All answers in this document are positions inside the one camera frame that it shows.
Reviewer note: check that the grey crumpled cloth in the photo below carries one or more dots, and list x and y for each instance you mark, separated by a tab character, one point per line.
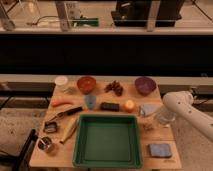
147	109

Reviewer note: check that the black rectangular block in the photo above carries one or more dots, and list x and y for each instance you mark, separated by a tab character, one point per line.
109	106

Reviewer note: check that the black stand left of table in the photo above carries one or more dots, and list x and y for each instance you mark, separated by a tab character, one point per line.
31	138

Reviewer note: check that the white round lid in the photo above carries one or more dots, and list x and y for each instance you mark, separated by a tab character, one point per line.
61	80

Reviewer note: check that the orange carrot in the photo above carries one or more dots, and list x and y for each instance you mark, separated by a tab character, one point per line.
60	103

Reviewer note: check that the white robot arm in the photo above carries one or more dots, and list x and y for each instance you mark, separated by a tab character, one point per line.
180	104

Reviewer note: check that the wooden board table top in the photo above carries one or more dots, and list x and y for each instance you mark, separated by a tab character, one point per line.
149	131

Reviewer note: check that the black handled tongs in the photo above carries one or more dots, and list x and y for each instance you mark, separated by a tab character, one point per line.
67	113

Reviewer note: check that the small black square container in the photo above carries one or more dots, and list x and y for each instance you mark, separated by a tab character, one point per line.
50	127

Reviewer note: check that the blue sponge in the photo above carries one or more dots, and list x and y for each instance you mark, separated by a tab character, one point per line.
160	150

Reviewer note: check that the orange round fruit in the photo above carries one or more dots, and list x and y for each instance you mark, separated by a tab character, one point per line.
129	106

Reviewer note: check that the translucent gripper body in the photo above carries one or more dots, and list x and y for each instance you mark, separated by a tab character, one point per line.
164	116

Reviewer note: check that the brown grape bunch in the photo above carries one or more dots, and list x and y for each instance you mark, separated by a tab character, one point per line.
116	87

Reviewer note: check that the red bowl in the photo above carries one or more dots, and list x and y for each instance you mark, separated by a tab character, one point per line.
86	84

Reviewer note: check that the small metal cup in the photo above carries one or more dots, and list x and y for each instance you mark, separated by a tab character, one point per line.
45	144

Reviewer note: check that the blue plastic cup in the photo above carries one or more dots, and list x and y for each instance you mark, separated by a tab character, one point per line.
90	101

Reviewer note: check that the green plastic tray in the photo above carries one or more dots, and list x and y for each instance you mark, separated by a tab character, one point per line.
107	141

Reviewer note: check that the purple bowl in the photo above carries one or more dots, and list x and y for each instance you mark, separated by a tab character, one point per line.
145	85

